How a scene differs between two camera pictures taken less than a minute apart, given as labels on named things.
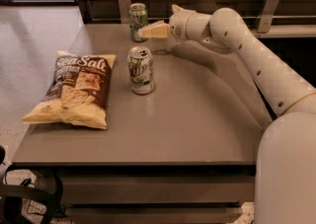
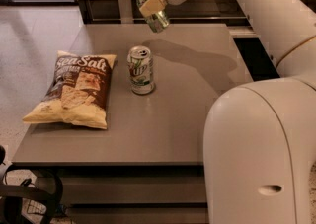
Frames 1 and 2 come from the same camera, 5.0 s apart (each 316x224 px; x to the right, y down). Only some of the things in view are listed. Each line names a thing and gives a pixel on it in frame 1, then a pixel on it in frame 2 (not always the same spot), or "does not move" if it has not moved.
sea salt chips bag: [80, 92] does not move
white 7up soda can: [140, 70] does not move
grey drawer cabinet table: [181, 144] does not move
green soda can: [137, 17] → [152, 7]
